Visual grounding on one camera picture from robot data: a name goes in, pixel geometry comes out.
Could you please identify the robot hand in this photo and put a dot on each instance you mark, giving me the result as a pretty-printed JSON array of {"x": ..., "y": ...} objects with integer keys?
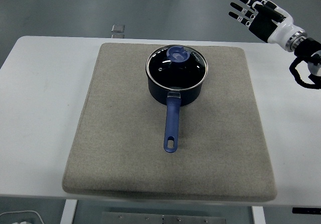
[{"x": 263, "y": 24}]

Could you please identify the glass lid with blue knob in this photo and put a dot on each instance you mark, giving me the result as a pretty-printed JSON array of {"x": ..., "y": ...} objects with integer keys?
[{"x": 175, "y": 70}]

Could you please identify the dark blue saucepan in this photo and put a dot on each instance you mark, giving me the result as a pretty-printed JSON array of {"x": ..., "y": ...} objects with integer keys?
[{"x": 172, "y": 123}]

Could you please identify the silver square floor plate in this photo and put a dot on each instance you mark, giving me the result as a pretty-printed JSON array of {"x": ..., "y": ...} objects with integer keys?
[
  {"x": 118, "y": 28},
  {"x": 118, "y": 36}
]

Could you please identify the beige fabric mat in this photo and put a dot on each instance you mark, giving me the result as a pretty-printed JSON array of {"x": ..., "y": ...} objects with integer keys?
[{"x": 125, "y": 146}]

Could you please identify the white table leg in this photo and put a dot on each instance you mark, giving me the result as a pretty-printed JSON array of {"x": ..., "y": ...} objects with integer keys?
[
  {"x": 258, "y": 215},
  {"x": 68, "y": 212}
]

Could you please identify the black bar under table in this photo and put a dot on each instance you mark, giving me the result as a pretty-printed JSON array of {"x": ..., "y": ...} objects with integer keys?
[{"x": 306, "y": 210}]

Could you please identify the grey metal plate with screws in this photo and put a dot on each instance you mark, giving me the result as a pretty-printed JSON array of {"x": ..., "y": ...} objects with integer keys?
[{"x": 163, "y": 219}]

